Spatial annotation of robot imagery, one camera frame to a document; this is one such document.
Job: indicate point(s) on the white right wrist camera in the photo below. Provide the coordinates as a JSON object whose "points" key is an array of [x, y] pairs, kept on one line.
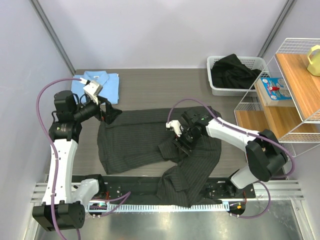
{"points": [[175, 125]]}

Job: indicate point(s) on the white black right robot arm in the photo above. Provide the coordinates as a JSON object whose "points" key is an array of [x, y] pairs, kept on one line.
{"points": [[265, 156]]}

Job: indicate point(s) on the white plastic laundry basket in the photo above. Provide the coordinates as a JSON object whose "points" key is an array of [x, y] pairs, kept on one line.
{"points": [[250, 62]]}

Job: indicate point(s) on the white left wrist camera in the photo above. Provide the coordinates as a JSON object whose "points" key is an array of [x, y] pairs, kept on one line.
{"points": [[92, 89]]}

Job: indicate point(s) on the blue product box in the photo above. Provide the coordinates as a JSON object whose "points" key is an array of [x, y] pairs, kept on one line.
{"points": [[274, 92]]}

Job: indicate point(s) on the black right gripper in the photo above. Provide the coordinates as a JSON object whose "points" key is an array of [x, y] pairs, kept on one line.
{"points": [[181, 143]]}

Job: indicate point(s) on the dark pinstriped long sleeve shirt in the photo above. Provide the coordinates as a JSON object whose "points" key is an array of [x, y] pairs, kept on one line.
{"points": [[139, 137]]}

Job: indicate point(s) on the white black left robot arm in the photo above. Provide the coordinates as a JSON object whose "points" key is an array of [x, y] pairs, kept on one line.
{"points": [[62, 208]]}

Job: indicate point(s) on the aluminium rail frame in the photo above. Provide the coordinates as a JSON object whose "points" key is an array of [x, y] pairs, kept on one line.
{"points": [[155, 208]]}

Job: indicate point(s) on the black clothes in basket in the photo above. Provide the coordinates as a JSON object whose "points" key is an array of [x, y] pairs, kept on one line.
{"points": [[230, 73]]}

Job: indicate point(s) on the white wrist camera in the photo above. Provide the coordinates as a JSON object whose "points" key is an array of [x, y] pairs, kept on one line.
{"points": [[92, 89], [175, 125]]}

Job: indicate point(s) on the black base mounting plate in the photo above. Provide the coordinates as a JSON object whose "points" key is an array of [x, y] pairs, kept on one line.
{"points": [[171, 189]]}

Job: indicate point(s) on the folded light blue shirt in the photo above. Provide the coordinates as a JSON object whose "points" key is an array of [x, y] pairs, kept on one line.
{"points": [[110, 84]]}

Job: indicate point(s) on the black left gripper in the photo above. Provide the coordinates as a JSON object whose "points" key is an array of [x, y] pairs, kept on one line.
{"points": [[110, 113]]}

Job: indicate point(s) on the yellow watering can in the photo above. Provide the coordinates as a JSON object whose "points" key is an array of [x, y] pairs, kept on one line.
{"points": [[313, 57]]}

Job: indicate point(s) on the white wire shelf rack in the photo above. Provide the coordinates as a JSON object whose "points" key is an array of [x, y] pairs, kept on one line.
{"points": [[298, 127]]}

